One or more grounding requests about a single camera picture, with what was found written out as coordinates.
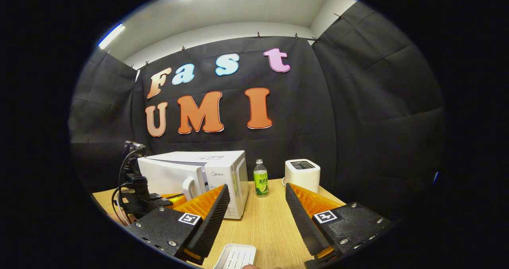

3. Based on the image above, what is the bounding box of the green label drink bottle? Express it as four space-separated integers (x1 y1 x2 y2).
253 159 270 198

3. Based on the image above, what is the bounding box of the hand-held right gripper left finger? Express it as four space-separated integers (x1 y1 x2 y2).
125 184 231 265

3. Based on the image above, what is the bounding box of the white ribbed tray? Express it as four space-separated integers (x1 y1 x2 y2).
213 243 257 269

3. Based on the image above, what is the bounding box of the narrow ceiling light strip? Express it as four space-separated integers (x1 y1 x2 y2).
98 23 126 50

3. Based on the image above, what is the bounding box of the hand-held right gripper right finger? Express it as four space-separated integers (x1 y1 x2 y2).
285 183 397 269

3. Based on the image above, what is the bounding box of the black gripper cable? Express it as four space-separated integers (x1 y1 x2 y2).
111 150 139 226

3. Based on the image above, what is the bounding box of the white toaster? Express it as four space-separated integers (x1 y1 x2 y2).
283 159 321 194

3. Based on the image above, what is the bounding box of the white microwave oven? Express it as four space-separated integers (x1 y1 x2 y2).
137 150 249 220

